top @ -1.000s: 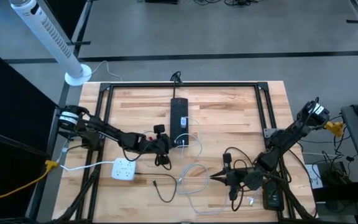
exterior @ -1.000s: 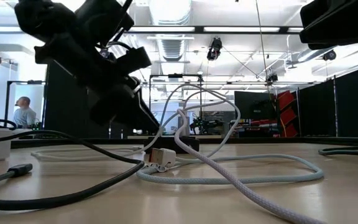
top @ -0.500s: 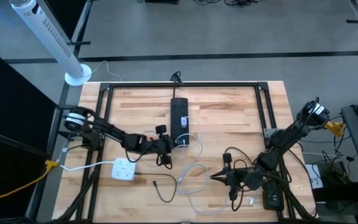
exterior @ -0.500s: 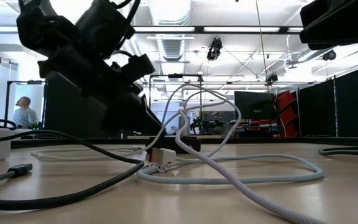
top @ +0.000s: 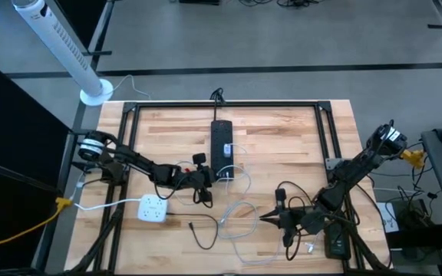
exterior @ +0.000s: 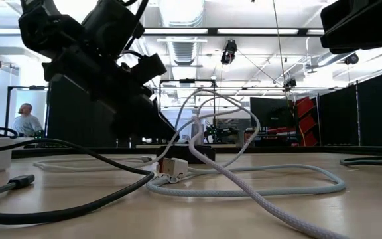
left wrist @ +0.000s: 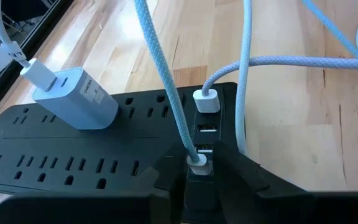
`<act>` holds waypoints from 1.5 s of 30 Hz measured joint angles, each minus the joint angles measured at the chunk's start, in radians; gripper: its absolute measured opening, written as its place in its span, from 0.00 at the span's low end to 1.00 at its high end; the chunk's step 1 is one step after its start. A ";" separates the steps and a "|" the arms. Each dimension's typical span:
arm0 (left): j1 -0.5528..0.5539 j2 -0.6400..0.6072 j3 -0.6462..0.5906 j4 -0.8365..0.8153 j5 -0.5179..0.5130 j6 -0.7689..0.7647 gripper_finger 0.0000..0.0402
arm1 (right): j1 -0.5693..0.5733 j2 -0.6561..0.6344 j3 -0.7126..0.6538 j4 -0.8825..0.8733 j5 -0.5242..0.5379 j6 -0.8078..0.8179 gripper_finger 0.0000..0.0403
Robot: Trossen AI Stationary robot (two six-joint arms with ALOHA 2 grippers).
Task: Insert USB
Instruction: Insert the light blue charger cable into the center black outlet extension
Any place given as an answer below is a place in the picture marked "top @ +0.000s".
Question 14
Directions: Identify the white cube outlet hub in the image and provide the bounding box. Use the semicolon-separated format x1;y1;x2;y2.
137;193;169;224

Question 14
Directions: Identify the black cable bundle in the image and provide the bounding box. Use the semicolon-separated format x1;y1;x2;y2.
330;179;393;275
67;191;128;275

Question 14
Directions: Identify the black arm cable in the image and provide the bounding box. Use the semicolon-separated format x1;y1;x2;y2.
276;180;314;210
152;172;186;201

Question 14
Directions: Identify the black floor equipment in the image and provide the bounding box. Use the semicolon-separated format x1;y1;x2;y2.
385;199;442;261

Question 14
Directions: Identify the white fan power cord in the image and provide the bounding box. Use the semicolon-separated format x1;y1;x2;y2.
111;74;152;101

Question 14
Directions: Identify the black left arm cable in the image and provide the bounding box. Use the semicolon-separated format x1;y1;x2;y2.
152;172;186;201

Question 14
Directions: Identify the yellow plug connector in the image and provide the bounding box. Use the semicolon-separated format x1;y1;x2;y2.
397;149;426;170

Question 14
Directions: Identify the black power strip cord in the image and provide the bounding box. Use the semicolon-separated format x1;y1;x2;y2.
209;87;226;123

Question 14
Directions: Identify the white hub power cord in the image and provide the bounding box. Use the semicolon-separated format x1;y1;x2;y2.
74;197;142;212

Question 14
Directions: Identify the small black power strip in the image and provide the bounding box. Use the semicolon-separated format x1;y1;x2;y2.
322;221;352;261

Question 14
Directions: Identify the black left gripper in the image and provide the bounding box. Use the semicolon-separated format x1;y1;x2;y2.
174;152;217;209

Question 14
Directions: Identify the yellow extension cable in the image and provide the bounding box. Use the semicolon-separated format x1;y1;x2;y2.
0;196;73;249

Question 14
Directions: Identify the white paper sheet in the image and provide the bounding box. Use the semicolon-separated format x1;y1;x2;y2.
377;202;400;234

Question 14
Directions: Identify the lavender braided USB cable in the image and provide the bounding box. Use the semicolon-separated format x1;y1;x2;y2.
224;168;322;267

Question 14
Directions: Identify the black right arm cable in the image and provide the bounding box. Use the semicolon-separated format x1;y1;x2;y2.
276;180;314;210

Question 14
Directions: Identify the long black power strip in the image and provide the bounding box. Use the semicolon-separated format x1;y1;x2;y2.
209;120;235;179

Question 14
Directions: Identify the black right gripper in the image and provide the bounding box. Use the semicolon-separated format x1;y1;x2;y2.
259;187;324;248

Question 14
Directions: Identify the black curtain partition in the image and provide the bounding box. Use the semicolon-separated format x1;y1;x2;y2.
0;51;74;271

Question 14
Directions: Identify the white tower fan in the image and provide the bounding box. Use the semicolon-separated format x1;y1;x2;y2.
12;0;115;107

